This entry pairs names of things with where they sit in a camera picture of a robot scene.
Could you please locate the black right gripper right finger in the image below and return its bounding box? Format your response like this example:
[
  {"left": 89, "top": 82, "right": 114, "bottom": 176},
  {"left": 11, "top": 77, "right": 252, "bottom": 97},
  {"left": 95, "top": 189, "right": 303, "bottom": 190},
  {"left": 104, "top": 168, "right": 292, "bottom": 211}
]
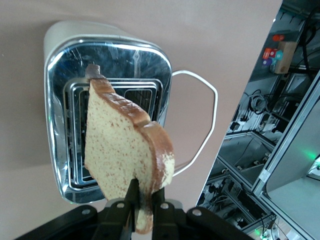
[{"left": 151, "top": 187, "right": 180, "bottom": 240}]

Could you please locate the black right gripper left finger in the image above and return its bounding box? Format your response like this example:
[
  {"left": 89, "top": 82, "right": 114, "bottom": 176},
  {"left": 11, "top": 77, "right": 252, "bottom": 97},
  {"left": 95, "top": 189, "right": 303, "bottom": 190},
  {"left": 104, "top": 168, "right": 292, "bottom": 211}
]
[{"left": 107, "top": 178, "right": 141, "bottom": 240}]

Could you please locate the slice of brown bread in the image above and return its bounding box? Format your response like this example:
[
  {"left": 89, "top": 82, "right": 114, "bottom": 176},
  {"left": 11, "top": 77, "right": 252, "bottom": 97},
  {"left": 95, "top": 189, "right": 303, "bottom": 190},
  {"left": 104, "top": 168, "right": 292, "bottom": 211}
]
[{"left": 83, "top": 63, "right": 176, "bottom": 235}]

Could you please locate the beige and chrome toaster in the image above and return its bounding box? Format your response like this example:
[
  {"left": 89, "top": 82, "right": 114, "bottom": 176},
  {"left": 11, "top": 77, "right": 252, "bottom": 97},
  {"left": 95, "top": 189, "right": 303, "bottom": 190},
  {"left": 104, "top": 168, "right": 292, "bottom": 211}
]
[{"left": 43, "top": 20, "right": 173, "bottom": 205}]

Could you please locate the brown table cover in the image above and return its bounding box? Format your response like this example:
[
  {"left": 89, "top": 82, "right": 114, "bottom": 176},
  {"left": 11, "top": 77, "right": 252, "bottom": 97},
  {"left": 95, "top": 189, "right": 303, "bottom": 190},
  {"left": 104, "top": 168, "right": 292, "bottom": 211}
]
[{"left": 0, "top": 0, "right": 284, "bottom": 240}]

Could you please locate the wooden block with stickers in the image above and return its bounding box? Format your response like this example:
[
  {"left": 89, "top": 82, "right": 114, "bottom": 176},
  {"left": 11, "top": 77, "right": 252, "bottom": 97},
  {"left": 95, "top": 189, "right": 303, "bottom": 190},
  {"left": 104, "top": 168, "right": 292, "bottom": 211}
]
[{"left": 261, "top": 34, "right": 299, "bottom": 75}]

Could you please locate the white toaster power cord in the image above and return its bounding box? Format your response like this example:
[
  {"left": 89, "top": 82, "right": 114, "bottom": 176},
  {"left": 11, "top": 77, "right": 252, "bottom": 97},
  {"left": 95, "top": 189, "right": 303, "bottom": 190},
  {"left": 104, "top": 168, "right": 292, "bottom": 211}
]
[{"left": 171, "top": 69, "right": 219, "bottom": 176}]

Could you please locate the aluminium cell frame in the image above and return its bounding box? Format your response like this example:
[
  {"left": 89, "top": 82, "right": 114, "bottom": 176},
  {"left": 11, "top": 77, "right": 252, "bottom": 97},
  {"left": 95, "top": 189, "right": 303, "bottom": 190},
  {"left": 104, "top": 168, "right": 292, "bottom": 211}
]
[{"left": 251, "top": 71, "right": 320, "bottom": 200}]

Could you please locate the coiled grey cable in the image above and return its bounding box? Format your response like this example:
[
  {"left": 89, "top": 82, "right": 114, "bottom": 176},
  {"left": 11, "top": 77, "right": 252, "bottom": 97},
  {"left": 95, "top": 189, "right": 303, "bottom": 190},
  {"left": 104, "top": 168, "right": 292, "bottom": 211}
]
[{"left": 245, "top": 92, "right": 268, "bottom": 116}]

